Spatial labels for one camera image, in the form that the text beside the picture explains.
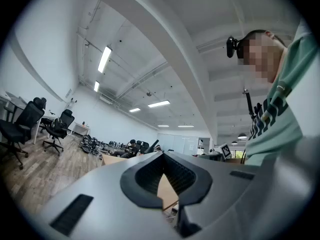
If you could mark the pile of black rigs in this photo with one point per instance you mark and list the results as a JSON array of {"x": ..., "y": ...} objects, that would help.
[{"x": 90, "y": 144}]

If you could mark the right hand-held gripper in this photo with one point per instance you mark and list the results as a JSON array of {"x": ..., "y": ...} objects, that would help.
[{"x": 226, "y": 151}]

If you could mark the row of grey backpacks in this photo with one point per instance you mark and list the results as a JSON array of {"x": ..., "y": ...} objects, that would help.
[{"x": 116, "y": 144}]

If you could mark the black chest mount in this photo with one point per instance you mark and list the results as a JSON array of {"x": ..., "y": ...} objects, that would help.
[{"x": 249, "y": 104}]

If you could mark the black backpack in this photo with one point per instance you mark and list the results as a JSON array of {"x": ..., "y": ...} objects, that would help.
[{"x": 60, "y": 125}]

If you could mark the small white desk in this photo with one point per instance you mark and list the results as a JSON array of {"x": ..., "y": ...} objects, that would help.
[{"x": 81, "y": 125}]

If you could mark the person in green shirt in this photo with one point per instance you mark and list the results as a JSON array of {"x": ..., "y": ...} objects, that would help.
[{"x": 275, "y": 134}]

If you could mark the person's head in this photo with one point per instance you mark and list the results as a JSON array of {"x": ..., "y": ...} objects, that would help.
[{"x": 262, "y": 59}]

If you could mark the ceiling light panel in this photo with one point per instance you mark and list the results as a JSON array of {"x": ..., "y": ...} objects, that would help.
[
  {"x": 135, "y": 110},
  {"x": 163, "y": 126},
  {"x": 96, "y": 86},
  {"x": 158, "y": 104},
  {"x": 104, "y": 59},
  {"x": 185, "y": 126}
]

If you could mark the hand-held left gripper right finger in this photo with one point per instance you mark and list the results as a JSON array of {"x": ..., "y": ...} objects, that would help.
[{"x": 237, "y": 204}]

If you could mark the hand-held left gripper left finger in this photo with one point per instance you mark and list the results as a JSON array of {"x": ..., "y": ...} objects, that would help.
[{"x": 105, "y": 204}]

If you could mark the black head-worn camera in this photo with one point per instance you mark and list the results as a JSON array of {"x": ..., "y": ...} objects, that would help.
[{"x": 231, "y": 46}]

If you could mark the dark pendant lamp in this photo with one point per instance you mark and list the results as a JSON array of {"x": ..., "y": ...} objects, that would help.
[
  {"x": 234, "y": 142},
  {"x": 242, "y": 136}
]

